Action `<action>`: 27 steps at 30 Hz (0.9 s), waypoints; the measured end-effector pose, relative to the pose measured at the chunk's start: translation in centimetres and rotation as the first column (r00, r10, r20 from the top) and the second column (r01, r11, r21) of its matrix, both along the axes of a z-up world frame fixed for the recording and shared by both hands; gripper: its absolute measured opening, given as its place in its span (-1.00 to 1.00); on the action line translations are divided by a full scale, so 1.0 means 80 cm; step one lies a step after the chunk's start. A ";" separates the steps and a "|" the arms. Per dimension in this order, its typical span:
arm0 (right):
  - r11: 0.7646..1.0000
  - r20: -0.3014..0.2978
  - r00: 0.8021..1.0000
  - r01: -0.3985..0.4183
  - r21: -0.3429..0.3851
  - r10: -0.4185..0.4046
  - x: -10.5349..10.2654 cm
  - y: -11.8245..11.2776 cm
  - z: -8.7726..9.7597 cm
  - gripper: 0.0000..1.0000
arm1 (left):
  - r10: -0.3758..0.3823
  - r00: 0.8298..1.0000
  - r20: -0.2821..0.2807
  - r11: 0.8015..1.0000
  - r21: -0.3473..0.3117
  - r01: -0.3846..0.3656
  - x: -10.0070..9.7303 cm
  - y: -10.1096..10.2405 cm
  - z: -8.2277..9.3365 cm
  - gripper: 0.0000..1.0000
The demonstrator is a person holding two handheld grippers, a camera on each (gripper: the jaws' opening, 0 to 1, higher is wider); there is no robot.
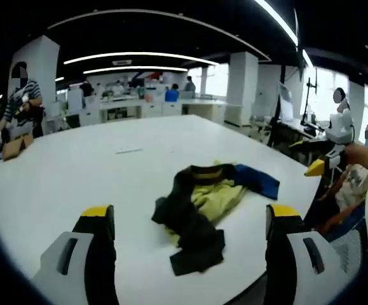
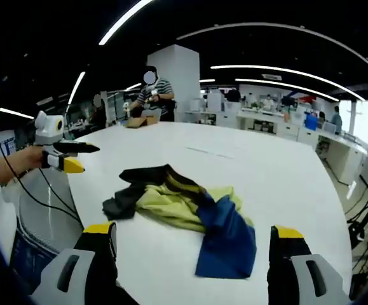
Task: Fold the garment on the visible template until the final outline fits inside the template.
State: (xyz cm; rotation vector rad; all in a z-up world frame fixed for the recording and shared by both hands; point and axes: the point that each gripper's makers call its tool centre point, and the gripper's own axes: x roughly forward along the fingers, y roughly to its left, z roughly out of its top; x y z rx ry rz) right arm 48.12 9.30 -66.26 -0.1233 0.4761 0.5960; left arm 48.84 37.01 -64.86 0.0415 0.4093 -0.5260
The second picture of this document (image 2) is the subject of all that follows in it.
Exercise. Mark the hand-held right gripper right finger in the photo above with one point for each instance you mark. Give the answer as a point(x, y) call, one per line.
point(298, 276)

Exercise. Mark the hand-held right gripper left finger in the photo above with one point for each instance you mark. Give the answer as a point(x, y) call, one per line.
point(82, 273)

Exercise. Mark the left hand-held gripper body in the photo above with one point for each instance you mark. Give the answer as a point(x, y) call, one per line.
point(47, 133)

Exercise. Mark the yellow blue grey garment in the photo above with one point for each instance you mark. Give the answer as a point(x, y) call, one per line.
point(171, 206)

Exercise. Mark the person's left hand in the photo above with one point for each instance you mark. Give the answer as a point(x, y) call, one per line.
point(31, 160)

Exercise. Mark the ceiling light strip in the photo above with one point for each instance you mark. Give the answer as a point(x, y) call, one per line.
point(15, 113)
point(75, 87)
point(125, 22)

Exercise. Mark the white partition panel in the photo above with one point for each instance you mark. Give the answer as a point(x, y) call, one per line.
point(110, 106)

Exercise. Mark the person's dark blue trousers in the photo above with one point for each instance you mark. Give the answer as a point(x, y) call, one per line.
point(31, 254)

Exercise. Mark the brown cardboard box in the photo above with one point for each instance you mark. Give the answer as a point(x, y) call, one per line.
point(139, 122)

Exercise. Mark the white square pillar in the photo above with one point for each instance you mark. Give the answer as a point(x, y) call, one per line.
point(183, 79)

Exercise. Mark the white counter with cabinets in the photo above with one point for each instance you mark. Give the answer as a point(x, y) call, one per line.
point(345, 152)

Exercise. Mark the blue storage box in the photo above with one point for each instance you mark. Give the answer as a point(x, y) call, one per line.
point(311, 121)

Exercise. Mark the long curved ceiling light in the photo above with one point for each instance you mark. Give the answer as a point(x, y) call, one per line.
point(276, 70)
point(298, 85)

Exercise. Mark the ceiling air vent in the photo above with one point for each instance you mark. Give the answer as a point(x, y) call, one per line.
point(271, 76)

